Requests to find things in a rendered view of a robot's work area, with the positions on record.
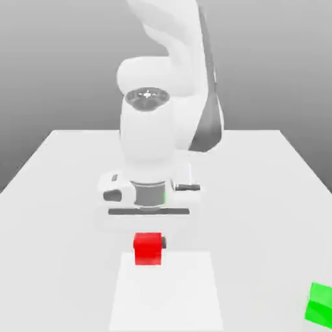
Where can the small green cube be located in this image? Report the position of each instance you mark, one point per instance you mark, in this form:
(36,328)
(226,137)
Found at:
(319,306)

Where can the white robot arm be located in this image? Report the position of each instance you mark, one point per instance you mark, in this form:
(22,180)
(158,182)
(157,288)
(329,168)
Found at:
(146,135)

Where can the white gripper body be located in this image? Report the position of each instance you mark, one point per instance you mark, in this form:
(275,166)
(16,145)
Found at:
(147,220)

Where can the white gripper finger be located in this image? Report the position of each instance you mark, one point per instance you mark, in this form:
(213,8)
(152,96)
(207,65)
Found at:
(164,242)

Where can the small red cube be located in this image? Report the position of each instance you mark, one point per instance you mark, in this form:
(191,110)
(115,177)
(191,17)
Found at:
(147,249)

